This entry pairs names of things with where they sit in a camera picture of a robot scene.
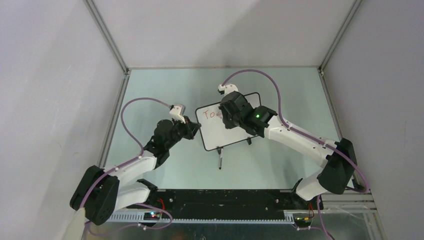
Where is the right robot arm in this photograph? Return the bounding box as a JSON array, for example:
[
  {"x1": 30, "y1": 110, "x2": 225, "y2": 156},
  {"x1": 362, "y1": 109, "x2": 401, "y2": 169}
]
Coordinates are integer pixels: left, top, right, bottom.
[{"x1": 218, "y1": 90, "x2": 356, "y2": 209}]

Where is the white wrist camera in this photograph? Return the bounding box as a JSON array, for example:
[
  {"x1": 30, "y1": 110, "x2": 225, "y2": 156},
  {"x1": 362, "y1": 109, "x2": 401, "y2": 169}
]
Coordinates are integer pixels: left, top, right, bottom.
[
  {"x1": 217, "y1": 83, "x2": 239, "y2": 97},
  {"x1": 169, "y1": 103, "x2": 186, "y2": 124}
]

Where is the grey cable duct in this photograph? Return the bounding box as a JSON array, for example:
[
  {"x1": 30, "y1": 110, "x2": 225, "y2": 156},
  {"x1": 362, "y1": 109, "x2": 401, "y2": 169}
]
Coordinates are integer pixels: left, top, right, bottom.
[{"x1": 109, "y1": 211, "x2": 296, "y2": 225}]

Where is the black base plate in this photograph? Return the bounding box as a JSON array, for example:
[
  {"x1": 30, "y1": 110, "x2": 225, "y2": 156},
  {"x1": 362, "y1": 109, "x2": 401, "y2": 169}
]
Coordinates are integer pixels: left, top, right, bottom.
[{"x1": 145, "y1": 189, "x2": 324, "y2": 221}]

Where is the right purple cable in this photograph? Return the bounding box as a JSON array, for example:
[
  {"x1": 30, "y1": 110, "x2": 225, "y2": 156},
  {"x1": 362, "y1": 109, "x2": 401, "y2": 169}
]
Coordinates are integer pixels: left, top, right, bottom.
[{"x1": 221, "y1": 68, "x2": 371, "y2": 240}]

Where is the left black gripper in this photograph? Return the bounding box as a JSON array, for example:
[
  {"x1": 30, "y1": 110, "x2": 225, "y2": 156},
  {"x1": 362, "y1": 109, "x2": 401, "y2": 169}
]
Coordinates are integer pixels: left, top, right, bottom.
[{"x1": 165, "y1": 115, "x2": 201, "y2": 150}]

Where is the aluminium frame rail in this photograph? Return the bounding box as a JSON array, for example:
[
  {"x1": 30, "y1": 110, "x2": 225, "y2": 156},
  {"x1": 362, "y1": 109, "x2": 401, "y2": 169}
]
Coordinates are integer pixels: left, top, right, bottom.
[{"x1": 83, "y1": 0, "x2": 129, "y2": 75}]

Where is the black whiteboard marker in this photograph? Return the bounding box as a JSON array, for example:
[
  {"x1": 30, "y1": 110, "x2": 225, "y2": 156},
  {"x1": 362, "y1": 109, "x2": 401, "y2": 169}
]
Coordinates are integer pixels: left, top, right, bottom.
[{"x1": 217, "y1": 147, "x2": 224, "y2": 170}]

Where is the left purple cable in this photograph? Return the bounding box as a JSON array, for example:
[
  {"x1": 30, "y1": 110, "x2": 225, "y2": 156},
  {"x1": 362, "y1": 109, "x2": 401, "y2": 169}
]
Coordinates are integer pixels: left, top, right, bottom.
[{"x1": 79, "y1": 97, "x2": 174, "y2": 238}]

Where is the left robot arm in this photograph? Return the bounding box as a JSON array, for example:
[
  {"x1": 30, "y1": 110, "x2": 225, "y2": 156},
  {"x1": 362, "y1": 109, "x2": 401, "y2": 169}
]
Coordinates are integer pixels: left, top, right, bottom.
[{"x1": 69, "y1": 116, "x2": 202, "y2": 226}]

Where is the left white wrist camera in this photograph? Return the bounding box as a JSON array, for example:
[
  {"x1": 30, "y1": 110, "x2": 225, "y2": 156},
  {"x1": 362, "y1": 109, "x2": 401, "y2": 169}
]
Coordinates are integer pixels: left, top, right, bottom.
[{"x1": 169, "y1": 103, "x2": 186, "y2": 124}]

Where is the white board black frame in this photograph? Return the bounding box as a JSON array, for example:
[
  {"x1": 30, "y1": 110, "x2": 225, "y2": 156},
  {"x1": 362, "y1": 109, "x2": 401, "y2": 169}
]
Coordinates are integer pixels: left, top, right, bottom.
[{"x1": 195, "y1": 102, "x2": 254, "y2": 152}]

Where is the purple cable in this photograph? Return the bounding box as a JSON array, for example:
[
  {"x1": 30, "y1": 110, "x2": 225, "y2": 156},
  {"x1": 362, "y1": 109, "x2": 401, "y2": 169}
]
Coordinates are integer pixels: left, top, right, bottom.
[
  {"x1": 79, "y1": 97, "x2": 174, "y2": 238},
  {"x1": 221, "y1": 68, "x2": 371, "y2": 240}
]

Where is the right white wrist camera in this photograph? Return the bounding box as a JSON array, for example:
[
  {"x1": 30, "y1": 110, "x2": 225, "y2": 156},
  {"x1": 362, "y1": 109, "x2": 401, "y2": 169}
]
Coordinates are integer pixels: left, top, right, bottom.
[{"x1": 217, "y1": 83, "x2": 239, "y2": 97}]

